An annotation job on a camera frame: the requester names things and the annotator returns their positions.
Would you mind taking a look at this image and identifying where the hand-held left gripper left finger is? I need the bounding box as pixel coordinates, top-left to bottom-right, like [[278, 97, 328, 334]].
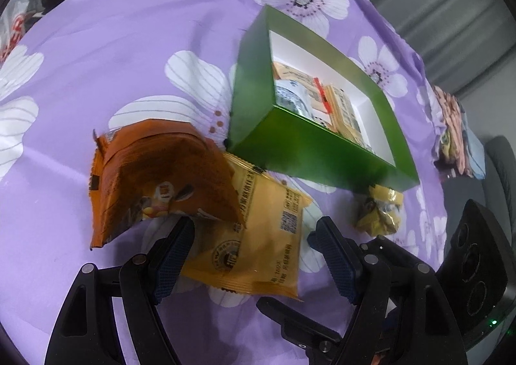
[[44, 217, 196, 365]]

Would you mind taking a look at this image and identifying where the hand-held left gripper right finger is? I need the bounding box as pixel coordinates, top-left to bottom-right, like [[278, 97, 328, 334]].
[[307, 217, 468, 365]]

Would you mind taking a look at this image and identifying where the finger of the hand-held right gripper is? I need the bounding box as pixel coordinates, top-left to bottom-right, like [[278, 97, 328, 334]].
[[256, 296, 344, 353], [359, 235, 438, 275]]

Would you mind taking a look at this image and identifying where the yellow beige snack packet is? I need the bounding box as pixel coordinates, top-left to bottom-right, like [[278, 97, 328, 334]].
[[181, 152, 314, 302]]

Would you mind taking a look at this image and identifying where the green cardboard box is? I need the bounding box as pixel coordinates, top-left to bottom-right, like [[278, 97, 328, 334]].
[[226, 4, 420, 192]]

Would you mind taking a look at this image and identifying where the large clear cracker packet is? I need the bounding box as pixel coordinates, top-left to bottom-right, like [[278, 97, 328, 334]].
[[327, 84, 373, 150]]

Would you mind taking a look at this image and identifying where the clear red-edged snack packet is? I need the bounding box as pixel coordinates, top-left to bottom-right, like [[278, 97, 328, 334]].
[[311, 78, 336, 129]]

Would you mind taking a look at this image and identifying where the grey white snack packet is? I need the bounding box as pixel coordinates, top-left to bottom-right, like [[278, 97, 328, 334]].
[[275, 80, 314, 121]]

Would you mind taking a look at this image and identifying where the crumpled yellow snack packet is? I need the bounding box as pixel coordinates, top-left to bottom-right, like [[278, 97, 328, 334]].
[[355, 184, 404, 237]]

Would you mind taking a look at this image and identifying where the grey sofa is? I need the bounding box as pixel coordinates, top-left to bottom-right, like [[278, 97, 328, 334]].
[[441, 135, 516, 237]]

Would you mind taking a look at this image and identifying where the orange snack packet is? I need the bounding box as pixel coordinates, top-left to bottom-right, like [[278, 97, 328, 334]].
[[88, 118, 235, 250]]

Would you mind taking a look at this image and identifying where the stack of folded cloths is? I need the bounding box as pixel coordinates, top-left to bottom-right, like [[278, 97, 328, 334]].
[[431, 85, 486, 180]]

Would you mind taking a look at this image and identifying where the purple floral tablecloth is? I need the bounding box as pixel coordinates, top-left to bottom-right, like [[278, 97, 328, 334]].
[[0, 0, 448, 365]]

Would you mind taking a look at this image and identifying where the white plastic bag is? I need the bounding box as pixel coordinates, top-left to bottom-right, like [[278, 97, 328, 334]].
[[0, 0, 40, 63]]

